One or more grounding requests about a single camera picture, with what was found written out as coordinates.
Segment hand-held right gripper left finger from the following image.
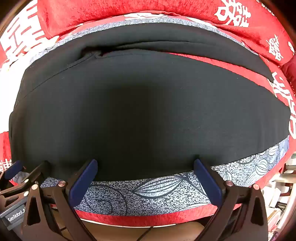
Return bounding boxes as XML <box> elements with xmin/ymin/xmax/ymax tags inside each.
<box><xmin>22</xmin><ymin>159</ymin><xmax>98</xmax><ymax>241</ymax></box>

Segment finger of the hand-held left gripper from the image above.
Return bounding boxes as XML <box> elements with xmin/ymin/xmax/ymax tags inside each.
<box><xmin>0</xmin><ymin>161</ymin><xmax>51</xmax><ymax>204</ymax></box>
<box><xmin>0</xmin><ymin>160</ymin><xmax>23</xmax><ymax>186</ymax></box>

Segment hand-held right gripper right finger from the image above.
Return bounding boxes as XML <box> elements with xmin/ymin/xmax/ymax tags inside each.
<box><xmin>193</xmin><ymin>159</ymin><xmax>269</xmax><ymax>241</ymax></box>

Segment black pants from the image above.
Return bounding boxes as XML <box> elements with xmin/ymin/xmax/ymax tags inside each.
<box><xmin>9</xmin><ymin>23</ymin><xmax>291</xmax><ymax>182</ymax></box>

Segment blue-grey leaf print cloth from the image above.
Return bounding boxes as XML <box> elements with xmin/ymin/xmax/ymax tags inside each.
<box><xmin>14</xmin><ymin>17</ymin><xmax>290</xmax><ymax>217</ymax></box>

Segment pile of household clutter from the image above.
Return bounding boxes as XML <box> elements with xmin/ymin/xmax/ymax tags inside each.
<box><xmin>264</xmin><ymin>155</ymin><xmax>296</xmax><ymax>234</ymax></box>

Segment red bedsheet with white characters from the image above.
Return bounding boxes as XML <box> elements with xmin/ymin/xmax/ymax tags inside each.
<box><xmin>0</xmin><ymin>0</ymin><xmax>296</xmax><ymax>227</ymax></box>

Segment red quilt with white characters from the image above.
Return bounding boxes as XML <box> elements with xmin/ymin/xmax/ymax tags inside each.
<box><xmin>37</xmin><ymin>0</ymin><xmax>292</xmax><ymax>66</ymax></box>

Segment black cable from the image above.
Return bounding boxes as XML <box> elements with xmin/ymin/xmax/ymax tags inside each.
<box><xmin>136</xmin><ymin>226</ymin><xmax>153</xmax><ymax>241</ymax></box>

